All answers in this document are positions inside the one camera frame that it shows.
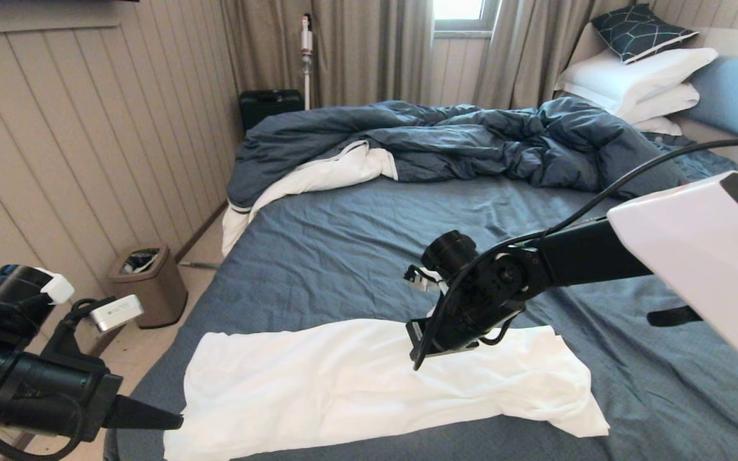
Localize white t-shirt blue print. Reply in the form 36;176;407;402
164;318;610;461

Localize brown trash bin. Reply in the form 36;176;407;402
108;244;190;330

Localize blue bed with headboard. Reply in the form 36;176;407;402
103;133;738;461

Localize dark blue crumpled duvet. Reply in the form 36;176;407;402
222;98;691;258

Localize beige curtain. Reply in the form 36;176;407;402
471;0;608;112
218;0;434;112

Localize white pillow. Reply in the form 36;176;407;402
617;83;701;125
631;117;684;137
556;47;720;118

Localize black suitcase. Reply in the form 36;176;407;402
239;90;305;134

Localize white stick vacuum cleaner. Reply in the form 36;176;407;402
300;13;315;111

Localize window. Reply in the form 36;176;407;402
432;0;502;35

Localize dark patterned pillow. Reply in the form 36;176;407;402
590;3;700;65

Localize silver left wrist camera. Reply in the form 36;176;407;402
39;295;145;362

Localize beige bed headboard frame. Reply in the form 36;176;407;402
676;27;738;174

